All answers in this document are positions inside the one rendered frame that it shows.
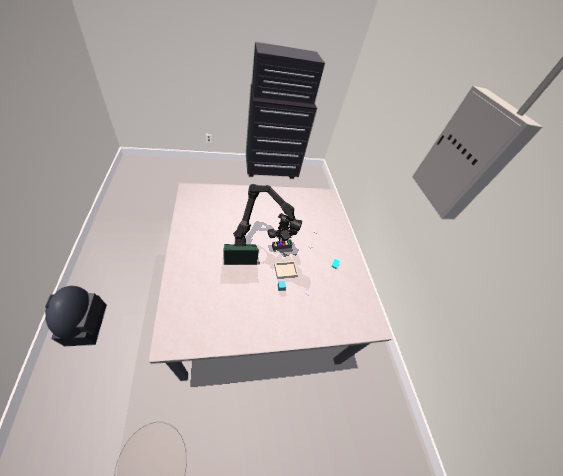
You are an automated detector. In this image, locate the beige shallow tray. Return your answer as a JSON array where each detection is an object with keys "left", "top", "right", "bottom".
[{"left": 274, "top": 261, "right": 298, "bottom": 279}]

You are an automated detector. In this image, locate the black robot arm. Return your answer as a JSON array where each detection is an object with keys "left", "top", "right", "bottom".
[{"left": 233, "top": 184, "right": 303, "bottom": 246}]

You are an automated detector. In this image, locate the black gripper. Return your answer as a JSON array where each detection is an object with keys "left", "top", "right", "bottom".
[{"left": 267, "top": 222, "right": 298, "bottom": 241}]

